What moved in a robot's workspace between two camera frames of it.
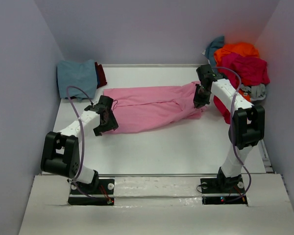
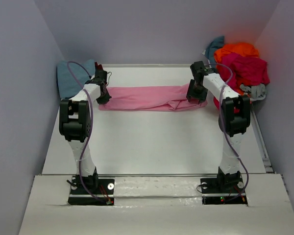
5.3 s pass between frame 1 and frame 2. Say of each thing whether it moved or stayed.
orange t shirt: stayed
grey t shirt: stayed
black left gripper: moved
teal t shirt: stayed
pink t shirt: moved
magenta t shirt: stayed
